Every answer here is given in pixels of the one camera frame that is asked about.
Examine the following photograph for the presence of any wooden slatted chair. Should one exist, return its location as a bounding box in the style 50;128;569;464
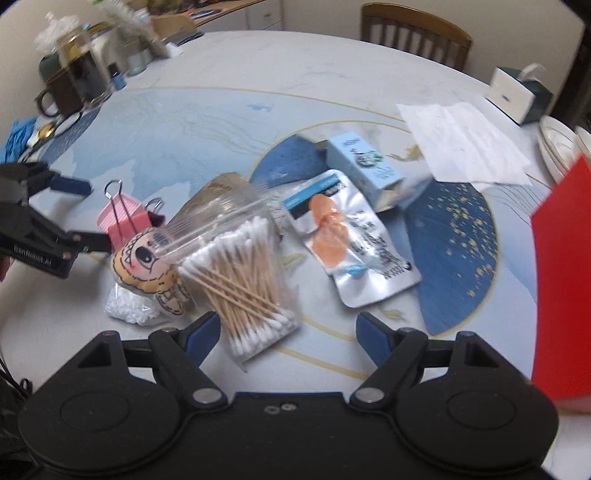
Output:
359;2;474;71

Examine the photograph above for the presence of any stack of white plates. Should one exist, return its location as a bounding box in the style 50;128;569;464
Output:
538;134;574;185

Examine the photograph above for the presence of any green and white tissue box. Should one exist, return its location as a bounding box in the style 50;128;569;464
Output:
485;64;555;126

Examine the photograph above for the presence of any white bead packet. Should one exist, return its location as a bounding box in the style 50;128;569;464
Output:
105;281;160;326

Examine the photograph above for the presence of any blue cloth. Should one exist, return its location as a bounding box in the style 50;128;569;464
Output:
4;117;40;158

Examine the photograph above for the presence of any silver snack pouch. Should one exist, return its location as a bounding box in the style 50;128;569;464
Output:
281;168;423;309

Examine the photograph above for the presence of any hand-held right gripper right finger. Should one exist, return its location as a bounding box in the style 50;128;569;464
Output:
350;311;505;408

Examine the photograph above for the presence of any light blue carton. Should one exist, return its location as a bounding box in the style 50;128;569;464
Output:
325;131;404;213

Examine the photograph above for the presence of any bag of cotton swabs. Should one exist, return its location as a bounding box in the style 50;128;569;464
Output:
166;173;303;363

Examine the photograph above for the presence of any dark brown mug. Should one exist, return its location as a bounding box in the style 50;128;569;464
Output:
36;60;114;118

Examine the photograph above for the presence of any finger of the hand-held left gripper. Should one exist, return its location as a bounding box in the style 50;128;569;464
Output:
59;230;114;256
24;161;94;195

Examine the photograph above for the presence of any white paper sheet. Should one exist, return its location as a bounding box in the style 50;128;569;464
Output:
396;102;533;192

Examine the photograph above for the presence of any gold spoon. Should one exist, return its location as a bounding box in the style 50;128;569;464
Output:
30;122;58;146

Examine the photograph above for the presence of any clear glass jar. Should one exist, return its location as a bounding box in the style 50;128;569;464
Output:
117;28;153;77

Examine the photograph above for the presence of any red and white cardboard box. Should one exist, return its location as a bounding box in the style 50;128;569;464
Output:
530;154;591;412

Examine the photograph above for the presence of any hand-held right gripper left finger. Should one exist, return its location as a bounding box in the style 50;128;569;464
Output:
76;311;228;409

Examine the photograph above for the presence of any monster face plush keychain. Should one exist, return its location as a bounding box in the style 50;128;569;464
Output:
112;228;191;317

